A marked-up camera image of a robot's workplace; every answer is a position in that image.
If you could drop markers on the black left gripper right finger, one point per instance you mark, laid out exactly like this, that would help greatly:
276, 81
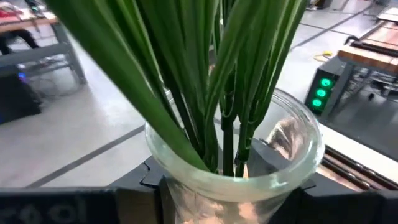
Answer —
342, 207

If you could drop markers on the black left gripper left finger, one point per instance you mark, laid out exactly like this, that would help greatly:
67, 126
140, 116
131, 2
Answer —
62, 205

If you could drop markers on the clear glass vase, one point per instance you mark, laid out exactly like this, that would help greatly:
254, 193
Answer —
217, 186

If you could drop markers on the black computer box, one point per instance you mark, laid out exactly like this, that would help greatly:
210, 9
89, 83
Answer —
18, 99

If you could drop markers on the black box with green lights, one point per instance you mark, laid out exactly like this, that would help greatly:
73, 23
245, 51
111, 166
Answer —
325, 71

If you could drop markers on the wooden background table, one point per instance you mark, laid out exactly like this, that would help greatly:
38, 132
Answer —
373, 60

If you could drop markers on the grey background desk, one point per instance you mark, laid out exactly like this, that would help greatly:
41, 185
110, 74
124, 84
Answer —
46, 51

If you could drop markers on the person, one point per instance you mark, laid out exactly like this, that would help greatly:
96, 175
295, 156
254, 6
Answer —
21, 39

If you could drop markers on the black aluminium table frame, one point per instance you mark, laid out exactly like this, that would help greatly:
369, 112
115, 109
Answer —
357, 169

